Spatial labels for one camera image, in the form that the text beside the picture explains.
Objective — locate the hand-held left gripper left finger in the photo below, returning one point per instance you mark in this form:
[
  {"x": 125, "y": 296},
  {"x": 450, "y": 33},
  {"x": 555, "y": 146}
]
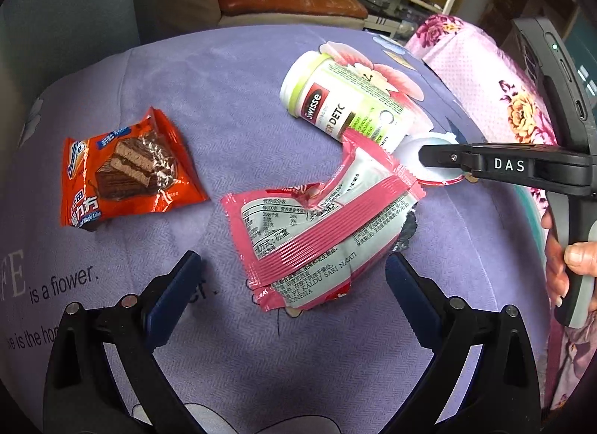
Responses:
[{"x": 179, "y": 294}]

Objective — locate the pink floral blanket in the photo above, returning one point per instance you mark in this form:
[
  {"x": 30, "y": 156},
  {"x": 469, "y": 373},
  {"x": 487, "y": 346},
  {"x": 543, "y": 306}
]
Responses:
[{"x": 480, "y": 70}]

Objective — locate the black audio device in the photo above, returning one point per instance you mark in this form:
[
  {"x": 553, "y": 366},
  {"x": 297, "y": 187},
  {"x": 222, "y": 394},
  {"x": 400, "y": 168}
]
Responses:
[{"x": 396, "y": 5}]

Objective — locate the green white supplement bottle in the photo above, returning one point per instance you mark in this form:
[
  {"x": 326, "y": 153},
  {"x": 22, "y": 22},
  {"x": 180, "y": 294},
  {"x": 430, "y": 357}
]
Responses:
[{"x": 345, "y": 98}]

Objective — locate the orange chocolate cake packet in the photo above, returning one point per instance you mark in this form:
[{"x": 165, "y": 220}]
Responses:
[{"x": 135, "y": 163}]

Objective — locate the pink noodle wrapper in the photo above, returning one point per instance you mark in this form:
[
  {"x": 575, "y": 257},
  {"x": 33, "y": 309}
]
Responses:
[{"x": 298, "y": 238}]

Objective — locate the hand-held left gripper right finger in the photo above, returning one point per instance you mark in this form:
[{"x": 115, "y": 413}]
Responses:
[{"x": 410, "y": 294}]

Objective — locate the purple floral table cloth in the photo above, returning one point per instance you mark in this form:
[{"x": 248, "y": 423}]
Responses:
[{"x": 233, "y": 89}]

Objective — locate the person's right hand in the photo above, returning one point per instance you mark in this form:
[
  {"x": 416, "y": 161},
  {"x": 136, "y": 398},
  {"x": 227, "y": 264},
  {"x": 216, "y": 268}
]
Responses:
[{"x": 580, "y": 256}]

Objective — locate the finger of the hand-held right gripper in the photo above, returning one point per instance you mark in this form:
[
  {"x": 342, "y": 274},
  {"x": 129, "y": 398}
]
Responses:
[{"x": 508, "y": 164}]

